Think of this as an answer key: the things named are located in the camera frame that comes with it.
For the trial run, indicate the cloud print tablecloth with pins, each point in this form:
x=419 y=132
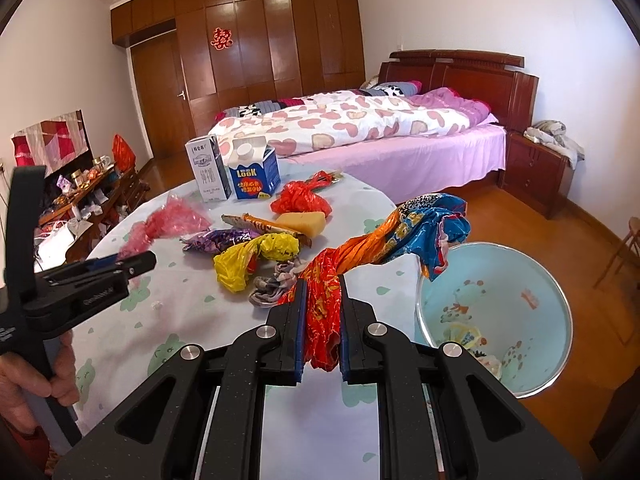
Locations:
x=322 y=428

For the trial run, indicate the light blue trash bin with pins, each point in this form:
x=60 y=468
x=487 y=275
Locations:
x=506 y=309

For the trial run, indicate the red gift bag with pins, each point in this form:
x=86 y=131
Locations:
x=123 y=155

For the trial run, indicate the wooden headboard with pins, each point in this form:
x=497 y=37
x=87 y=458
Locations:
x=497 y=79

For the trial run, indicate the wooden wardrobe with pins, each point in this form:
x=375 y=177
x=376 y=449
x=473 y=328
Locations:
x=281 y=48

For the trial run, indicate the yellow plastic bag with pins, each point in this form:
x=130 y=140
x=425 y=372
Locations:
x=234 y=266

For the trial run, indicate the crumpled grey patterned wrapper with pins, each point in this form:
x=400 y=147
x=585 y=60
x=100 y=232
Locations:
x=268 y=290

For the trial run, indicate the red plastic bag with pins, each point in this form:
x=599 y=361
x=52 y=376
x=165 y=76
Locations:
x=302 y=196

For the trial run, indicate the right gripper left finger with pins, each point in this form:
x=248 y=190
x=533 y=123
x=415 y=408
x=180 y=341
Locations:
x=199 y=415

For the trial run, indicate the wooden door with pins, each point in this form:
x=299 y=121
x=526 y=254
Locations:
x=161 y=92

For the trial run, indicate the purple snack wrapper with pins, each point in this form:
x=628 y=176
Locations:
x=214 y=242

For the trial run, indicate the bed with pink sheet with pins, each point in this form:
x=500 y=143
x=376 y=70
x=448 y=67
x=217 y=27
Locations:
x=404 y=167

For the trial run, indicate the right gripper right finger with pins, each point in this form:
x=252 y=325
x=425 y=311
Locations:
x=442 y=415

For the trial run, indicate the yellow sponge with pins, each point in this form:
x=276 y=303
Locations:
x=311 y=224

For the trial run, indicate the wooden nightstand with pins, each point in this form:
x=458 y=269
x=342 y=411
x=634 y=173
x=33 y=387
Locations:
x=536 y=175

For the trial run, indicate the television with cloth cover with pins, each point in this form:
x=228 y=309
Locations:
x=53 y=143

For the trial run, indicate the pink plastic bag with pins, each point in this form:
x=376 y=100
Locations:
x=177 y=217

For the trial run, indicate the clothes pile on nightstand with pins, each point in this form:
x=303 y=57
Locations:
x=552 y=134

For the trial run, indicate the person's left hand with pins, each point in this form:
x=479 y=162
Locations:
x=18 y=377

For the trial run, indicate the heart print duvet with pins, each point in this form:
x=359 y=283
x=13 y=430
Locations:
x=336 y=119

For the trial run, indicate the white milk carton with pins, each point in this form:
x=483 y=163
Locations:
x=208 y=168

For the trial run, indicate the blue LOOK carton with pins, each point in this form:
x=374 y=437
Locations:
x=254 y=169

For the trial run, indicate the cluttered wooden TV cabinet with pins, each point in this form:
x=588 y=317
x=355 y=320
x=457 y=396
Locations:
x=78 y=221

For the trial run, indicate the orange striped snack wrapper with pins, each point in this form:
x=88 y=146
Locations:
x=262 y=226

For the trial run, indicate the red double happiness sticker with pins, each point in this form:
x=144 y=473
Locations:
x=221 y=39

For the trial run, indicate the folding wooden chair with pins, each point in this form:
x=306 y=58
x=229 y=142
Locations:
x=628 y=246

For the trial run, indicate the orange red blue wrapper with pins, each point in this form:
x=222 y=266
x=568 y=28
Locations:
x=424 y=226

